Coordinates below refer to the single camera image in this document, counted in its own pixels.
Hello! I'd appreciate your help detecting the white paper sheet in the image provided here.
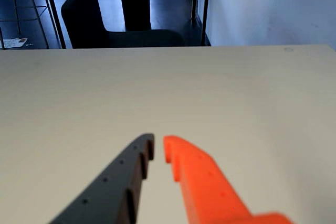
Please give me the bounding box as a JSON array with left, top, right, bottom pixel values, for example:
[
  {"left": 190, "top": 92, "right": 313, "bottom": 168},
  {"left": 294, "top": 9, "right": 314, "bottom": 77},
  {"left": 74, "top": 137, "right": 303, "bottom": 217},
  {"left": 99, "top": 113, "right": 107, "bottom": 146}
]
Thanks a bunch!
[{"left": 2, "top": 37, "right": 28, "bottom": 49}]

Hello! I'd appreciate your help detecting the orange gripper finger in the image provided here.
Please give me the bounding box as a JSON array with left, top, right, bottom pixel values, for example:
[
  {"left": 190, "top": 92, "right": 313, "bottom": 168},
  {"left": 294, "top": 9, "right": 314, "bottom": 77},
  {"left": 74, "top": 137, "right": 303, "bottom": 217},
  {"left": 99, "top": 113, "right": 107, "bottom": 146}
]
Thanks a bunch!
[{"left": 163, "top": 134, "right": 295, "bottom": 224}]

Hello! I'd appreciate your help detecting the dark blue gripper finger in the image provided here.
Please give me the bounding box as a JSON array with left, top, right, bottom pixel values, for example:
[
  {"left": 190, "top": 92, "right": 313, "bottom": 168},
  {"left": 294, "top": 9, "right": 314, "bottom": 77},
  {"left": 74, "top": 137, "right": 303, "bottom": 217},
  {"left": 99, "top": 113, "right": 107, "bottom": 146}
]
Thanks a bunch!
[{"left": 49, "top": 133, "right": 155, "bottom": 224}]

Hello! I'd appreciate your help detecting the dark upholstered chair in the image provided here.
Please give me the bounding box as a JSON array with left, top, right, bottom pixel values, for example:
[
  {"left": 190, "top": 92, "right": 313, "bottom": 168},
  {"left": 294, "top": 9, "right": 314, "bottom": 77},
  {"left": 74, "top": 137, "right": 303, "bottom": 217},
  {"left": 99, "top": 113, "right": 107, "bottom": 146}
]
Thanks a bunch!
[{"left": 60, "top": 0, "right": 186, "bottom": 49}]

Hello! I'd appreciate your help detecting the black cylindrical waste bin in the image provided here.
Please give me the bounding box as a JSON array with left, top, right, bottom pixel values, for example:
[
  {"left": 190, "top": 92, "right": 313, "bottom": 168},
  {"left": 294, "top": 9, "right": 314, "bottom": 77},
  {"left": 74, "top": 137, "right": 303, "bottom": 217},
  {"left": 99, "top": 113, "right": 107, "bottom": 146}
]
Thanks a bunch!
[{"left": 117, "top": 0, "right": 152, "bottom": 32}]

